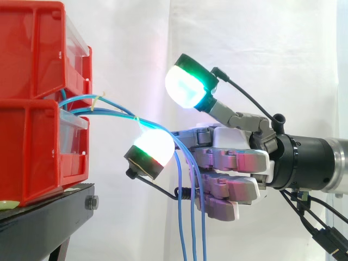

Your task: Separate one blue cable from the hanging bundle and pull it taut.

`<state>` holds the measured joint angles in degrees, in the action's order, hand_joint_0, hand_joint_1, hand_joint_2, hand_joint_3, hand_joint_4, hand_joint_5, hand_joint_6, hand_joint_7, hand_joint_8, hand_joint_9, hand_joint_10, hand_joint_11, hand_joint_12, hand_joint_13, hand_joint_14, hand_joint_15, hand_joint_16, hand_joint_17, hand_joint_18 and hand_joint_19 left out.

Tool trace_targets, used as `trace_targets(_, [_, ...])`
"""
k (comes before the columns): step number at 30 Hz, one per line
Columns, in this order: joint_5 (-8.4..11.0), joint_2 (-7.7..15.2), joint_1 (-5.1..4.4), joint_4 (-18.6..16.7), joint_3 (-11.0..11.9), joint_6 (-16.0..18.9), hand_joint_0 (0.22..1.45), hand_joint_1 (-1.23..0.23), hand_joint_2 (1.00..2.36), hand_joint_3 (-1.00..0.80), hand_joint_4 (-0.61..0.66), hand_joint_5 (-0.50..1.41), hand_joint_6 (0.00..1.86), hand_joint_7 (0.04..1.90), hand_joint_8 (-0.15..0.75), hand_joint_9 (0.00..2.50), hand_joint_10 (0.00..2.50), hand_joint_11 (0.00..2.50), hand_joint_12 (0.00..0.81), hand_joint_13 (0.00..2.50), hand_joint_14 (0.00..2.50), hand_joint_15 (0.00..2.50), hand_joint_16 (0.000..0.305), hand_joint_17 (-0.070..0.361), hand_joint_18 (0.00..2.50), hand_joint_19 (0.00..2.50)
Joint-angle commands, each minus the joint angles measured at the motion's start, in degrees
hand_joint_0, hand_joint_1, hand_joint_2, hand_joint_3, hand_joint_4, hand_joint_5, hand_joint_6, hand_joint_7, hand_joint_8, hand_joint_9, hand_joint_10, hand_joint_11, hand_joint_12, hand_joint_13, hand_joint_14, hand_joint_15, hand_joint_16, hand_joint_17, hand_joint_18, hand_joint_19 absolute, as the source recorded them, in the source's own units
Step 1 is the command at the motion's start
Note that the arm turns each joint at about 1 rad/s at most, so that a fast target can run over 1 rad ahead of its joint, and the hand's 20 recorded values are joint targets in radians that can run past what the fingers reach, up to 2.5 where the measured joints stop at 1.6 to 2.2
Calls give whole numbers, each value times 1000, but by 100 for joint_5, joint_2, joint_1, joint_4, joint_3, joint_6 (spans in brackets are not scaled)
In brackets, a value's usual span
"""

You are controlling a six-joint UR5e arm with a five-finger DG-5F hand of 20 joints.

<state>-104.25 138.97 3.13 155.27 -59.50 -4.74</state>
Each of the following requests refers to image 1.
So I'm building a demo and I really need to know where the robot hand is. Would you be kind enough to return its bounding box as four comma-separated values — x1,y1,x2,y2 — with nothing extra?
124,54,278,222

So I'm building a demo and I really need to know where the red bin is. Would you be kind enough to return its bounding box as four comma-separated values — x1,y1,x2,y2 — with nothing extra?
0,1,93,106
0,98,91,208

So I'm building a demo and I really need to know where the thin black cable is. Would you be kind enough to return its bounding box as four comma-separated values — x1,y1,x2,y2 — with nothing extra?
135,175,202,202
279,188,348,261
210,67,276,122

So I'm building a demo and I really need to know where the blue cable bundle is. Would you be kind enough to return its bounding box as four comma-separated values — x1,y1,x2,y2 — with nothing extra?
58,89,207,261

